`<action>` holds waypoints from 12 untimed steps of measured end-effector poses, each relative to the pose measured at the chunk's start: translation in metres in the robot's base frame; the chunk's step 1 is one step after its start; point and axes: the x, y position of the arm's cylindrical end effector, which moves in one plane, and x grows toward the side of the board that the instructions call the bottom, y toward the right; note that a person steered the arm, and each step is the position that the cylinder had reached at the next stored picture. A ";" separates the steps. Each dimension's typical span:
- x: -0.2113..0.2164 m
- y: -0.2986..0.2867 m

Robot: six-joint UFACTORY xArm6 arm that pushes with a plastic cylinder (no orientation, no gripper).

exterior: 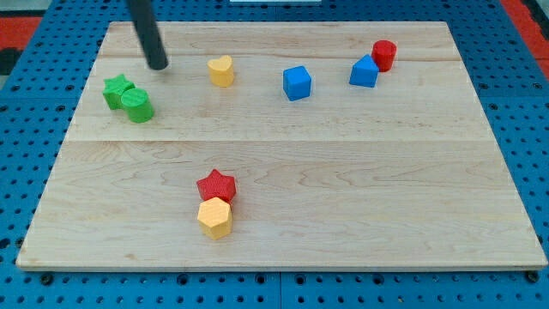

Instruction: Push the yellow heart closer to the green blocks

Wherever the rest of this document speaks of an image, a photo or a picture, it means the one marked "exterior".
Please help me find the yellow heart block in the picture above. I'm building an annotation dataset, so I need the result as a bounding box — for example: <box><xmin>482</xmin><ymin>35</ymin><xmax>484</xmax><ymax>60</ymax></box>
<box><xmin>207</xmin><ymin>55</ymin><xmax>234</xmax><ymax>88</ymax></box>

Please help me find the green star block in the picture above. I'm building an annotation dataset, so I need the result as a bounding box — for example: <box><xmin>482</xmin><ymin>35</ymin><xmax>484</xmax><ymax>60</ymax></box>
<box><xmin>102</xmin><ymin>74</ymin><xmax>135</xmax><ymax>110</ymax></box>

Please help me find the green cylinder block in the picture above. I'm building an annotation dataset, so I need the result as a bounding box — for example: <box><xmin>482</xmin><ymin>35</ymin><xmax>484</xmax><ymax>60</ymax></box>
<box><xmin>121</xmin><ymin>88</ymin><xmax>154</xmax><ymax>123</ymax></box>

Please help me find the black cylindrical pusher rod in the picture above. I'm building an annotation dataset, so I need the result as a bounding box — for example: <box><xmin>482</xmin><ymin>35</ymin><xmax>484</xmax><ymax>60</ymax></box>
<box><xmin>126</xmin><ymin>0</ymin><xmax>168</xmax><ymax>70</ymax></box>

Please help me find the blue triangular prism block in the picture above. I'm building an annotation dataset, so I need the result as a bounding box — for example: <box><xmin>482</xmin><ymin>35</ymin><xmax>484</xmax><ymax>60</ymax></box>
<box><xmin>349</xmin><ymin>54</ymin><xmax>379</xmax><ymax>88</ymax></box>

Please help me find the red cylinder block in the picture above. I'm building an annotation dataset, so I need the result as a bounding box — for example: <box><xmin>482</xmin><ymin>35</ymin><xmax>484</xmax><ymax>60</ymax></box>
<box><xmin>371</xmin><ymin>39</ymin><xmax>397</xmax><ymax>72</ymax></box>

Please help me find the blue cube block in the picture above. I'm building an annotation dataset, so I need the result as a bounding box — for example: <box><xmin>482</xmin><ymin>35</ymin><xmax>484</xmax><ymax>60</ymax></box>
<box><xmin>283</xmin><ymin>66</ymin><xmax>312</xmax><ymax>101</ymax></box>

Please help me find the yellow hexagon block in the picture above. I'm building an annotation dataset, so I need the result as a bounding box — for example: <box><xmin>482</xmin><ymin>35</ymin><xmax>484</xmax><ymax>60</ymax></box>
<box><xmin>197</xmin><ymin>197</ymin><xmax>232</xmax><ymax>240</ymax></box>

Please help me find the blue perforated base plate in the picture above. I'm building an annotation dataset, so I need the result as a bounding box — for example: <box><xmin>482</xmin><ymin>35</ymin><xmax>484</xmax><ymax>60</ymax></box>
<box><xmin>1</xmin><ymin>0</ymin><xmax>548</xmax><ymax>308</ymax></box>

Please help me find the light wooden board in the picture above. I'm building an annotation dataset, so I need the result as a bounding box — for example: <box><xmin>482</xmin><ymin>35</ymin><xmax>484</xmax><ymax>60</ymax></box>
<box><xmin>16</xmin><ymin>21</ymin><xmax>547</xmax><ymax>272</ymax></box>

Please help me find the red star block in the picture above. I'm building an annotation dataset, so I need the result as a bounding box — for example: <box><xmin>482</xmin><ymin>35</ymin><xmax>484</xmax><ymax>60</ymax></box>
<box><xmin>196</xmin><ymin>169</ymin><xmax>237</xmax><ymax>203</ymax></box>

